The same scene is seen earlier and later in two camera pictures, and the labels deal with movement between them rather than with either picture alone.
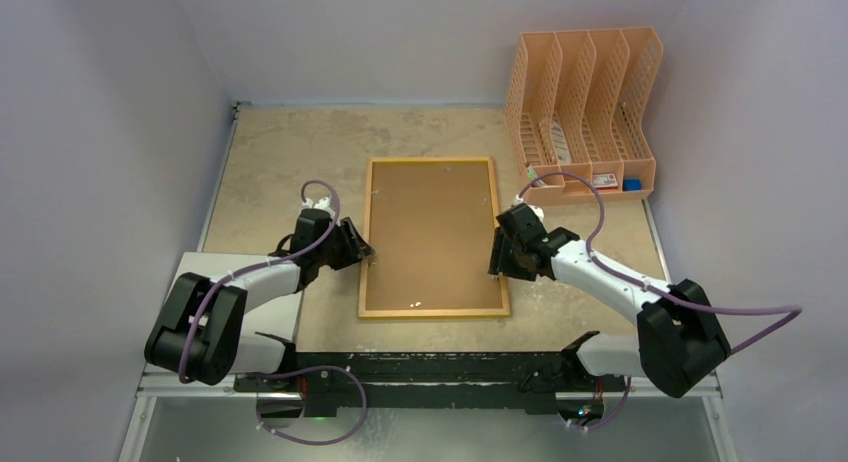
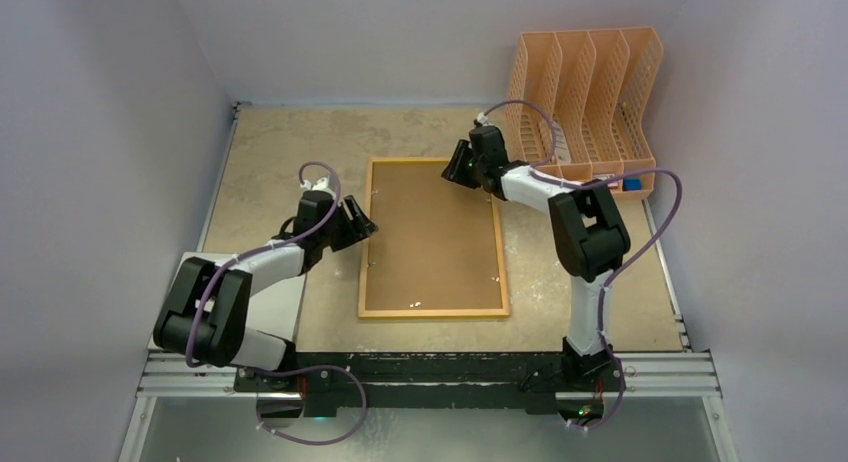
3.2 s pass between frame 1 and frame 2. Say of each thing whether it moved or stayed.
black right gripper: moved
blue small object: stayed
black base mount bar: stayed
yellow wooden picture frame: stayed
